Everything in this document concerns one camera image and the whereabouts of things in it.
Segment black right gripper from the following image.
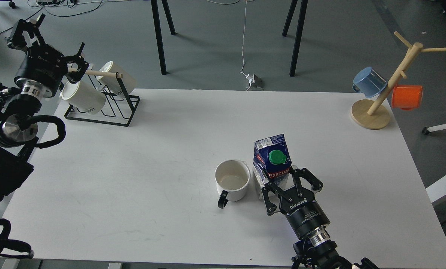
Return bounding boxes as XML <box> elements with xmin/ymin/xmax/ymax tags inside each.
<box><xmin>261</xmin><ymin>167</ymin><xmax>330</xmax><ymax>240</ymax></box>

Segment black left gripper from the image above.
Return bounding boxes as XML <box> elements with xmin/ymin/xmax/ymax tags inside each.
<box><xmin>6</xmin><ymin>14</ymin><xmax>90</xmax><ymax>98</ymax></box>

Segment blue white milk carton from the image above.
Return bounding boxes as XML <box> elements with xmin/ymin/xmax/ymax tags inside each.
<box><xmin>252</xmin><ymin>133</ymin><xmax>292</xmax><ymax>200</ymax></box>

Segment white mug with black handle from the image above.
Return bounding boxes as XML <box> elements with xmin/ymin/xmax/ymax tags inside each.
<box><xmin>214</xmin><ymin>160</ymin><xmax>252</xmax><ymax>209</ymax></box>

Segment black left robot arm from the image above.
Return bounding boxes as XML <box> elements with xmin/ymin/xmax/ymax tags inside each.
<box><xmin>0</xmin><ymin>14</ymin><xmax>89</xmax><ymax>202</ymax></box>

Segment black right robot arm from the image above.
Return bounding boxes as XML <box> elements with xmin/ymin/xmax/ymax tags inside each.
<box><xmin>261</xmin><ymin>166</ymin><xmax>376</xmax><ymax>269</ymax></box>

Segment white mug on rack front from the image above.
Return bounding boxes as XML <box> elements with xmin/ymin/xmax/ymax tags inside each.
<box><xmin>60</xmin><ymin>81</ymin><xmax>107</xmax><ymax>115</ymax></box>

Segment white mug on rack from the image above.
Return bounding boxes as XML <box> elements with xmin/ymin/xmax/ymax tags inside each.
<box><xmin>60</xmin><ymin>81</ymin><xmax>107</xmax><ymax>115</ymax></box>
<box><xmin>96</xmin><ymin>61</ymin><xmax>138</xmax><ymax>95</ymax></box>

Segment white mug on rack rear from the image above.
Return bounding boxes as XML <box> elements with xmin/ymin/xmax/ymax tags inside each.
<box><xmin>96</xmin><ymin>61</ymin><xmax>138</xmax><ymax>95</ymax></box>

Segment wooden mug tree stand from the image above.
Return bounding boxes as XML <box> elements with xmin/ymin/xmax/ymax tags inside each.
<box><xmin>350</xmin><ymin>31</ymin><xmax>446</xmax><ymax>130</ymax></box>

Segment black table legs left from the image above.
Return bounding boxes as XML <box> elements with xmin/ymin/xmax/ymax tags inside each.
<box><xmin>150</xmin><ymin>0</ymin><xmax>177</xmax><ymax>75</ymax></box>

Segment black table legs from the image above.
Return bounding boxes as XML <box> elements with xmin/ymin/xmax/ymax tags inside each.
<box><xmin>150</xmin><ymin>0</ymin><xmax>177</xmax><ymax>75</ymax></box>
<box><xmin>282</xmin><ymin>0</ymin><xmax>309</xmax><ymax>77</ymax></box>

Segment grey floor power socket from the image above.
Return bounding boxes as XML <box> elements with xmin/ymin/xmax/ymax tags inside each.
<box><xmin>245</xmin><ymin>74</ymin><xmax>263</xmax><ymax>90</ymax></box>

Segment blue mug on tree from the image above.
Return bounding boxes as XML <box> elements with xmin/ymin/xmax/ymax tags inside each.
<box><xmin>353</xmin><ymin>67</ymin><xmax>388</xmax><ymax>98</ymax></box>

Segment black table legs right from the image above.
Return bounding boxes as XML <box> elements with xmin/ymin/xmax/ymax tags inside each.
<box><xmin>282</xmin><ymin>0</ymin><xmax>309</xmax><ymax>77</ymax></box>

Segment white chair base leg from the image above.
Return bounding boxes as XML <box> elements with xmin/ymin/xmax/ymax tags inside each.
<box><xmin>421</xmin><ymin>124</ymin><xmax>446</xmax><ymax>135</ymax></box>

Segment orange mug on tree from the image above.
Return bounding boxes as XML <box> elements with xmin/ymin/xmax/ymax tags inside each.
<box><xmin>391</xmin><ymin>84</ymin><xmax>424</xmax><ymax>111</ymax></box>

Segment black wire mug rack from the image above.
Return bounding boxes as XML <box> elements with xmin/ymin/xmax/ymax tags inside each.
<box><xmin>64</xmin><ymin>69</ymin><xmax>141</xmax><ymax>127</ymax></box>

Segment white floor cable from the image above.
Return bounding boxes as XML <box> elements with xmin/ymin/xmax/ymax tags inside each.
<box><xmin>204</xmin><ymin>0</ymin><xmax>254</xmax><ymax>90</ymax></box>

